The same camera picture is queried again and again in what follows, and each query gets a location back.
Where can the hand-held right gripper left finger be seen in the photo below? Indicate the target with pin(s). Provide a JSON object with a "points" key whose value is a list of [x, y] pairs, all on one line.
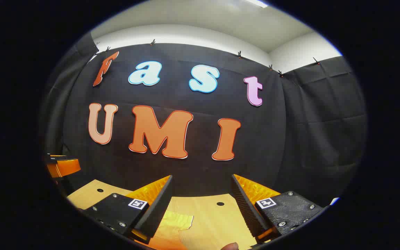
{"points": [[158, 205]]}

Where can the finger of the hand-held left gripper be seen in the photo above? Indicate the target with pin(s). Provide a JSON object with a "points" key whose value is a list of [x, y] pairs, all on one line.
{"points": [[64, 167]]}

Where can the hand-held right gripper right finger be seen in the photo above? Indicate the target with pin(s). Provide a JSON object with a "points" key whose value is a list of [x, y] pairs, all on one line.
{"points": [[245, 208]]}

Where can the orange T-shirt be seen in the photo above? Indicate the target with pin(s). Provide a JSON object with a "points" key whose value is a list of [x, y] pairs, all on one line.
{"points": [[172, 225]]}

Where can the black backdrop cloth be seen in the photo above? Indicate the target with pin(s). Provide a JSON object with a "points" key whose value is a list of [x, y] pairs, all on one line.
{"points": [[200, 166]]}

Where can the ceiling light panel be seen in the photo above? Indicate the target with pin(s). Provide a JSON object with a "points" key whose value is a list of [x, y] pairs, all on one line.
{"points": [[257, 3]]}

